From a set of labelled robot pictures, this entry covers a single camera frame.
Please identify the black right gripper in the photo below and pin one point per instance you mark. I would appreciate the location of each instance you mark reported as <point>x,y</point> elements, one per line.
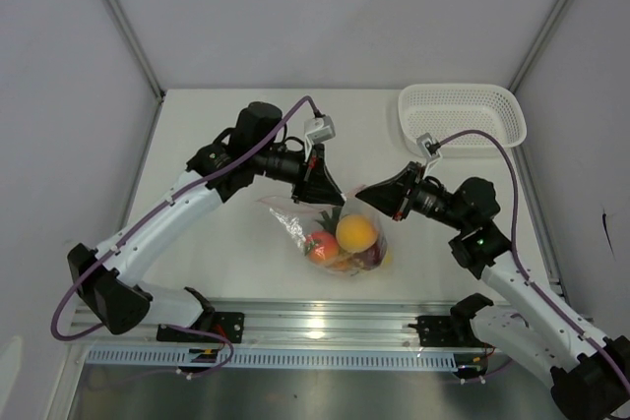
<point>391,196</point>

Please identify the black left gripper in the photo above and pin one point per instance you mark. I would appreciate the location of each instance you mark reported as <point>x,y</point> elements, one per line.
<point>313,182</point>

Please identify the pink toy peach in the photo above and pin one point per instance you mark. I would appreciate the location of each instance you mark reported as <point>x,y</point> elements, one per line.
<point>321,247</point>
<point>355,233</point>

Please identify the clear pink-dotted zip bag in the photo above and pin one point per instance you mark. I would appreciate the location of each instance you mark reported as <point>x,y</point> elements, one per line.
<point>299,220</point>

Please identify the dark red toy apple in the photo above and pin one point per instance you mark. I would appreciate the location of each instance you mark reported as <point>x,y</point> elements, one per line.
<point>371,258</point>

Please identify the orange toy pineapple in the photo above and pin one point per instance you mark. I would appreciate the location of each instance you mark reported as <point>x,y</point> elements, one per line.
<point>345,262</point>

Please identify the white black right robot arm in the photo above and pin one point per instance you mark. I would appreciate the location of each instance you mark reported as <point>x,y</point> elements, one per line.
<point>585,370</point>

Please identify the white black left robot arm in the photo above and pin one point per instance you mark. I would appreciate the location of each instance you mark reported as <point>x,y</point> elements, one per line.
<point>109,278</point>

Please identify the white perforated plastic basket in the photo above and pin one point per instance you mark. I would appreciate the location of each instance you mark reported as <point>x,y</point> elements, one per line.
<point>443,110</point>

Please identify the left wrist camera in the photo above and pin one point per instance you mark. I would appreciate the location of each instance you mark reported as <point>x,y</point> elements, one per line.
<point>317,131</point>

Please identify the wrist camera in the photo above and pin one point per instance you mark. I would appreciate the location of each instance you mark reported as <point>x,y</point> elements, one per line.
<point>317,131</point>
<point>430,151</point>

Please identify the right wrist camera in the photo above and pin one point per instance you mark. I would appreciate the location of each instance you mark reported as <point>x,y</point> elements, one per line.
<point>430,151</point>

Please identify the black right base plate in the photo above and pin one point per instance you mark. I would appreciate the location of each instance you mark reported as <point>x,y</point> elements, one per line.
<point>444,331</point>

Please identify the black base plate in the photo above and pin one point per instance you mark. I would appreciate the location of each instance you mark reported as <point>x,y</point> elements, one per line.
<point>228,325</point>
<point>444,331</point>

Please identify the aluminium mounting rail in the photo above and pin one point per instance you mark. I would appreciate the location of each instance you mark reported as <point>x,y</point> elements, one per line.
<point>302,325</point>

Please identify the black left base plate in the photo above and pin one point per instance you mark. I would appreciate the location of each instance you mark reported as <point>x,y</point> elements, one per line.
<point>228,325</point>

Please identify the white slotted cable duct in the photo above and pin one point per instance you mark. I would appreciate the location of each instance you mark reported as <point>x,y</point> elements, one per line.
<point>275,358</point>

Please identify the grey aluminium corner post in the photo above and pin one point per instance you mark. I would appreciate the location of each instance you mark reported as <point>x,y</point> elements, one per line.
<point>544,34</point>

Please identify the left grey corner post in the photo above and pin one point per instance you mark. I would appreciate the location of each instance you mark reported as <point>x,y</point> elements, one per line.
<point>119,17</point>

